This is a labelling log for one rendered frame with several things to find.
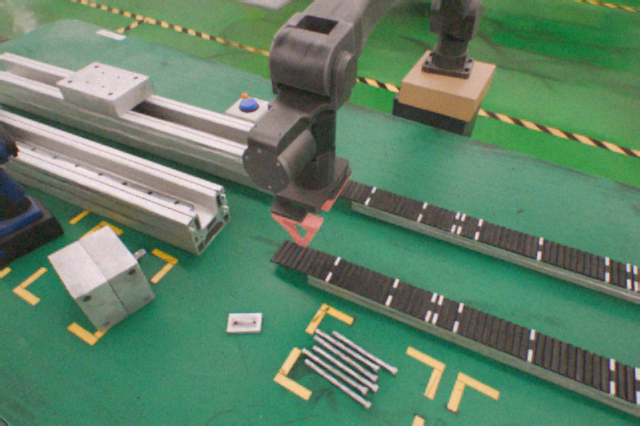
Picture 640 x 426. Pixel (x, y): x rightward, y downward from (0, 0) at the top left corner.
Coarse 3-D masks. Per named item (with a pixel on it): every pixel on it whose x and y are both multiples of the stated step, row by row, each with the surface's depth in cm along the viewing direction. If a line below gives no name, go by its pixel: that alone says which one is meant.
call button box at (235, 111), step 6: (258, 102) 97; (264, 102) 97; (234, 108) 95; (240, 108) 95; (258, 108) 95; (264, 108) 95; (228, 114) 94; (234, 114) 94; (240, 114) 94; (246, 114) 94; (252, 114) 94; (258, 114) 94; (246, 120) 93; (252, 120) 92
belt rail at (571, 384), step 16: (320, 288) 68; (336, 288) 66; (368, 304) 65; (400, 320) 64; (416, 320) 62; (448, 336) 61; (480, 352) 60; (496, 352) 59; (528, 368) 58; (544, 368) 56; (560, 384) 57; (576, 384) 56; (608, 400) 55; (624, 400) 54
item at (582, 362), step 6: (576, 348) 58; (576, 354) 57; (582, 354) 57; (588, 354) 57; (576, 360) 57; (582, 360) 57; (588, 360) 56; (576, 366) 56; (582, 366) 56; (588, 366) 56; (576, 372) 55; (582, 372) 56; (588, 372) 55; (576, 378) 55; (582, 378) 55; (588, 378) 55; (588, 384) 54
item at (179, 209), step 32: (32, 128) 85; (32, 160) 78; (64, 160) 83; (96, 160) 81; (128, 160) 78; (64, 192) 80; (96, 192) 74; (128, 192) 72; (160, 192) 77; (192, 192) 74; (128, 224) 77; (160, 224) 71; (192, 224) 68; (224, 224) 78
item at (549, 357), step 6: (546, 336) 59; (546, 342) 58; (552, 342) 58; (558, 342) 58; (546, 348) 58; (552, 348) 58; (558, 348) 58; (546, 354) 57; (552, 354) 57; (546, 360) 56; (552, 360) 56; (540, 366) 56; (546, 366) 56; (552, 366) 56
